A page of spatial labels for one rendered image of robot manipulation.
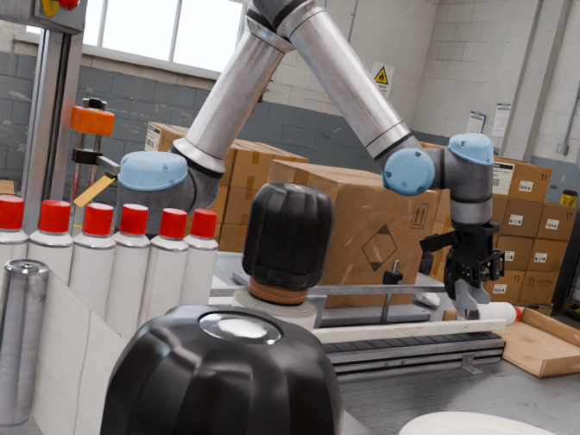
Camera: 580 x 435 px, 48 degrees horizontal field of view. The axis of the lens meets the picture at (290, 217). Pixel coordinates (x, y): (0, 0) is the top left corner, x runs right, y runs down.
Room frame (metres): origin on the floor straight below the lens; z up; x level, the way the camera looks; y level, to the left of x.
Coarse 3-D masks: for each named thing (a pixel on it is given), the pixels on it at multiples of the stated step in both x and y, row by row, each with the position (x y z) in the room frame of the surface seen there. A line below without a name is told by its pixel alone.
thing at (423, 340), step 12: (420, 336) 1.16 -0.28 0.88; (432, 336) 1.17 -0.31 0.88; (444, 336) 1.18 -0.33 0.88; (456, 336) 1.20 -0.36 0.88; (468, 336) 1.21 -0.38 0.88; (480, 336) 1.23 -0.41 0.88; (492, 336) 1.24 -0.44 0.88; (324, 348) 1.00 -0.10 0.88; (336, 348) 1.01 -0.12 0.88; (348, 348) 1.02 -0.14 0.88; (360, 348) 1.03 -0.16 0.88; (372, 348) 1.04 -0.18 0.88; (384, 348) 1.06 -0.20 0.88
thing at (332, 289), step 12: (216, 288) 0.94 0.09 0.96; (228, 288) 0.95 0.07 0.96; (312, 288) 1.05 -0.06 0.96; (324, 288) 1.06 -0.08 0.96; (336, 288) 1.08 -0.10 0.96; (348, 288) 1.09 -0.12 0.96; (360, 288) 1.11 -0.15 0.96; (372, 288) 1.13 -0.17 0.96; (384, 288) 1.14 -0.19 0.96; (396, 288) 1.16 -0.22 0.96; (408, 288) 1.18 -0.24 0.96; (420, 288) 1.20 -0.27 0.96; (432, 288) 1.22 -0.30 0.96; (444, 288) 1.24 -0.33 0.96
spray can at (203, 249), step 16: (192, 224) 0.87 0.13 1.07; (208, 224) 0.87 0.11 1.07; (192, 240) 0.86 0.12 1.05; (208, 240) 0.87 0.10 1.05; (192, 256) 0.86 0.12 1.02; (208, 256) 0.86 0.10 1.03; (192, 272) 0.86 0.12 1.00; (208, 272) 0.87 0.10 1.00; (192, 288) 0.86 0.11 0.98; (208, 288) 0.87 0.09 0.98
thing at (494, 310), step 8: (480, 304) 1.26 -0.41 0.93; (488, 304) 1.29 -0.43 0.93; (496, 304) 1.31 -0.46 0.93; (504, 304) 1.34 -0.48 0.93; (456, 312) 1.26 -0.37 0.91; (472, 312) 1.25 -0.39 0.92; (480, 312) 1.24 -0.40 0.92; (488, 312) 1.26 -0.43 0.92; (496, 312) 1.28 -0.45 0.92; (504, 312) 1.31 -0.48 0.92; (512, 312) 1.33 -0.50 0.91; (520, 312) 1.38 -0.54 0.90; (464, 320) 1.25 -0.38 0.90; (512, 320) 1.33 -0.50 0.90
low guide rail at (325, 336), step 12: (420, 324) 1.12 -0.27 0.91; (432, 324) 1.13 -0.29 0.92; (444, 324) 1.15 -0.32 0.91; (456, 324) 1.16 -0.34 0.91; (468, 324) 1.18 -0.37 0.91; (480, 324) 1.20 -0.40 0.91; (492, 324) 1.23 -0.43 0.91; (504, 324) 1.25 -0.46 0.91; (324, 336) 0.97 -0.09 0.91; (336, 336) 0.99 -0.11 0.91; (348, 336) 1.00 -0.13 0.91; (360, 336) 1.02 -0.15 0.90; (372, 336) 1.04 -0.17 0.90; (384, 336) 1.05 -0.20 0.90; (396, 336) 1.07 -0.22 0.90; (408, 336) 1.09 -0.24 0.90
